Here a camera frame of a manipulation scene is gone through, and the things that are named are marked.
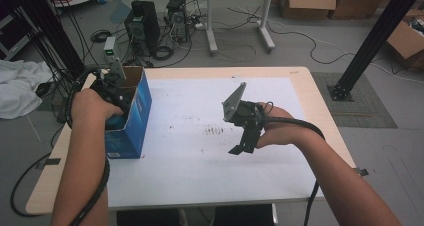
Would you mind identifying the grey floor mat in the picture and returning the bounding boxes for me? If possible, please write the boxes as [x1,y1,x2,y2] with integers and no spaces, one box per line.
[311,71,399,130]

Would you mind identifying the person's left hand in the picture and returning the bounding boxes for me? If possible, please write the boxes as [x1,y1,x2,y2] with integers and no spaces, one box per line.
[70,87,124,131]

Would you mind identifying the dark bulky object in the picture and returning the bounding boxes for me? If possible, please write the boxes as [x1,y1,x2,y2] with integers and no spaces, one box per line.
[116,208,181,226]
[213,204,276,226]

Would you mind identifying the blue cardboard box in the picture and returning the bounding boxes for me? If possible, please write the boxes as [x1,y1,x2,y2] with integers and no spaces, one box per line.
[103,65,153,160]

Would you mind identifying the thin black cable loop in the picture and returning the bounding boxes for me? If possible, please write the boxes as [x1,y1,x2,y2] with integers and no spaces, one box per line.
[9,151,52,218]

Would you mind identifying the coiled black cable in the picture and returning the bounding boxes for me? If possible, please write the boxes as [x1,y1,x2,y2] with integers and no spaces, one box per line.
[151,45,175,62]
[90,29,113,44]

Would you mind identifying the black metal frame post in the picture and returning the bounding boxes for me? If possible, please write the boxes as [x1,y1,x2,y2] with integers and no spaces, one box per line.
[326,0,424,102]
[19,0,90,82]

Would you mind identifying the white desk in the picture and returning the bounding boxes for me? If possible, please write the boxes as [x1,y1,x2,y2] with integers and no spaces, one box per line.
[199,0,306,56]

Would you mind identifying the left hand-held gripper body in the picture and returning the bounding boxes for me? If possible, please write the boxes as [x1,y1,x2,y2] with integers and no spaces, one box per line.
[89,57,132,116]

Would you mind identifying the white crumpled cloth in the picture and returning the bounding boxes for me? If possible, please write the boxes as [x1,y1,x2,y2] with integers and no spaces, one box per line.
[0,59,55,120]

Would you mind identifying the white power supply unit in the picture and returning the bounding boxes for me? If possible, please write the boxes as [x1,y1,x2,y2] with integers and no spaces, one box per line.
[103,35,118,64]

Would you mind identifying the white table mat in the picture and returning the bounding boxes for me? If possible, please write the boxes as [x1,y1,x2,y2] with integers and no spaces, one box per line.
[106,76,326,210]

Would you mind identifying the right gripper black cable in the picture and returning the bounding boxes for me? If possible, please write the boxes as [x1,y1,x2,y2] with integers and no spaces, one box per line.
[261,100,326,226]

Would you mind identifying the long black cable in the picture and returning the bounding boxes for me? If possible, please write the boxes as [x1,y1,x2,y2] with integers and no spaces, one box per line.
[226,5,356,66]

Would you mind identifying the brown cardboard box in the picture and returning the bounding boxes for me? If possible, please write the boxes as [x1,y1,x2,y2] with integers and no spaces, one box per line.
[385,9,424,70]
[329,0,392,20]
[279,0,338,20]

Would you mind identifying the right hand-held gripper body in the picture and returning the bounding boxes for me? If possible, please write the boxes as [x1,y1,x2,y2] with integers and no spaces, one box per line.
[222,81,268,131]

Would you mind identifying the person's right hand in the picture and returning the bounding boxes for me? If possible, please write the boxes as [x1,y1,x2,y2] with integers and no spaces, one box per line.
[254,101,314,150]

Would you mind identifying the black computer tower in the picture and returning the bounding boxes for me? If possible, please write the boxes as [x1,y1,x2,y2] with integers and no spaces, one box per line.
[123,0,162,58]

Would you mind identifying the grey computer tower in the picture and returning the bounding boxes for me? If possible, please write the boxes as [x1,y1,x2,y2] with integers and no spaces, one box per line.
[165,0,190,44]

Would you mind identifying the grey metal rack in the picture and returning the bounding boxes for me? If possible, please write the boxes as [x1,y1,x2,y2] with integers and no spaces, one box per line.
[0,5,42,62]

